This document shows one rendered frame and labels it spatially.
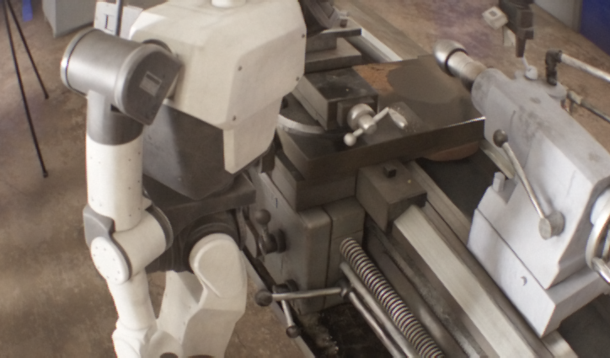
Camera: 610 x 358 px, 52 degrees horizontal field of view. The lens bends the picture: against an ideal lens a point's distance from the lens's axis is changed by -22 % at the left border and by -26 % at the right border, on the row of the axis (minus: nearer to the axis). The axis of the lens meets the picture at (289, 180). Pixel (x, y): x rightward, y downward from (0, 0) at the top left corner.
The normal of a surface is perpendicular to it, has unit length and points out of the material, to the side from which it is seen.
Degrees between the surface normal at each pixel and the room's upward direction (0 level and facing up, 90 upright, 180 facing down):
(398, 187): 0
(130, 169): 93
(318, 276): 90
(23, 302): 0
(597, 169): 0
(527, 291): 90
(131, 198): 93
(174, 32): 36
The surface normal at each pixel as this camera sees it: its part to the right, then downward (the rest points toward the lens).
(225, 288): 0.48, 0.53
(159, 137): -0.54, 0.57
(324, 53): 0.02, -0.80
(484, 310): -0.51, -0.51
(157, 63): 0.84, 0.37
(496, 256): -0.91, 0.23
